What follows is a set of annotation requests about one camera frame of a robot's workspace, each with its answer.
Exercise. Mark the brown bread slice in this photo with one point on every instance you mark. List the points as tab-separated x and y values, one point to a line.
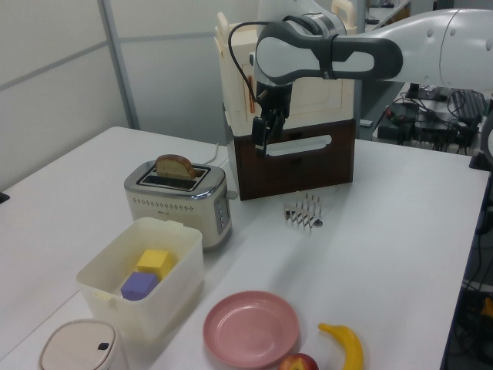
173	165

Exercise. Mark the black power strip with plugs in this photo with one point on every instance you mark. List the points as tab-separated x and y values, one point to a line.
423	129

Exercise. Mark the red apple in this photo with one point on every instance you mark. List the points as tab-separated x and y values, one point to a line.
298	364

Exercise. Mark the black computer keyboard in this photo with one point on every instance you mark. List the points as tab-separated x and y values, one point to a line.
471	104

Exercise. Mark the yellow foam cube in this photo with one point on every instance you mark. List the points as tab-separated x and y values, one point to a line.
152	260

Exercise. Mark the yellow banana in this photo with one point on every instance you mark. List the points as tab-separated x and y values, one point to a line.
352	343

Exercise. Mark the white plastic container box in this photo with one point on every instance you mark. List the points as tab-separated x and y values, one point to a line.
165	304

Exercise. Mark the beige lidded bin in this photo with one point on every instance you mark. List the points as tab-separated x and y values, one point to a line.
81	347

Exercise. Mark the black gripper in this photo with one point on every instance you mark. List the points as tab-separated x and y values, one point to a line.
275	98

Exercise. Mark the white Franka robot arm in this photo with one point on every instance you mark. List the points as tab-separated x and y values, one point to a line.
385	54

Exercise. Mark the cream and chrome toaster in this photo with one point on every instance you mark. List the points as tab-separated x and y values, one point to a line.
173	212

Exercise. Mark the purple foam cube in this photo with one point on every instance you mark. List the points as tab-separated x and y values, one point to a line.
136	285

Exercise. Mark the metal toast rack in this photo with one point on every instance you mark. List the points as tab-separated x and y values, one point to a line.
302	216

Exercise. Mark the cream plastic cabinet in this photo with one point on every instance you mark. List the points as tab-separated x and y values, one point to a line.
235	77

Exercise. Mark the pink plate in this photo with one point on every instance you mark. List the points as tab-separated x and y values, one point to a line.
250	327

